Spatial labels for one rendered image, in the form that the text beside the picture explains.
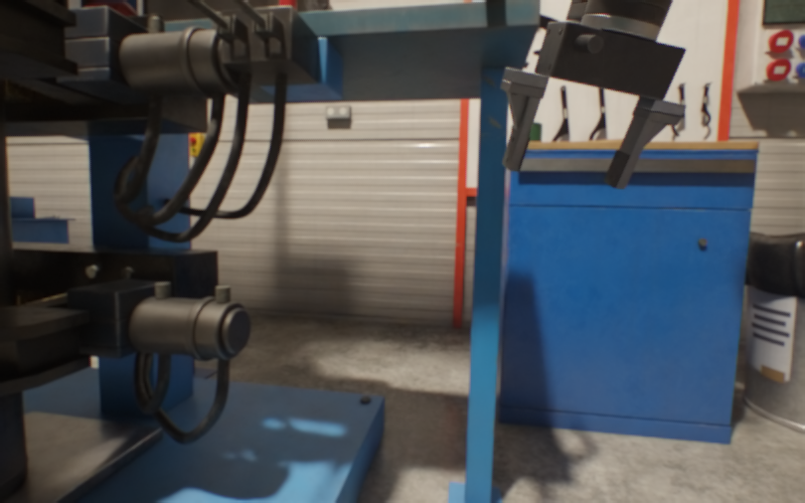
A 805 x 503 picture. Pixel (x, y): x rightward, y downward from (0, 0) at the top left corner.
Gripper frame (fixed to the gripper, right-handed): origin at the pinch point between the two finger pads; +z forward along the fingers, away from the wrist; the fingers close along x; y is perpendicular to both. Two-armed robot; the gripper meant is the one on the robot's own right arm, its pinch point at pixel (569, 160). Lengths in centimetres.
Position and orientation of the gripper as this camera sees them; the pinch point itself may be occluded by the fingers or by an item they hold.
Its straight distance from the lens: 51.4
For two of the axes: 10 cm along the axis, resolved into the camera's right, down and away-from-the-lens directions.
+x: 9.8, 1.3, 1.4
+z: -1.8, 8.7, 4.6
